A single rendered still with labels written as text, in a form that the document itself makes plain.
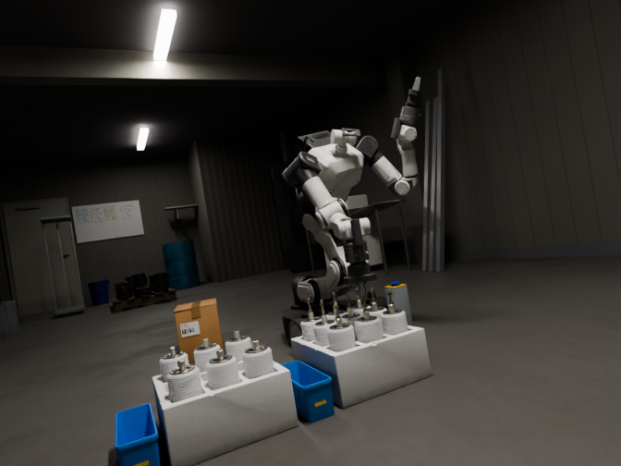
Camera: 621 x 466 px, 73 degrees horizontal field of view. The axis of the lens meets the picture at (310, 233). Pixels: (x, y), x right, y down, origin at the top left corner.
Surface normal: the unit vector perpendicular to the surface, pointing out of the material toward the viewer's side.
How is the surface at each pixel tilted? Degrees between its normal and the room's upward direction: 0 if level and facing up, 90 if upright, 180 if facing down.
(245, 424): 90
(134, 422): 88
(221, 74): 90
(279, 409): 90
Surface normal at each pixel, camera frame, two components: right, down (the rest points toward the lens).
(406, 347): 0.42, -0.08
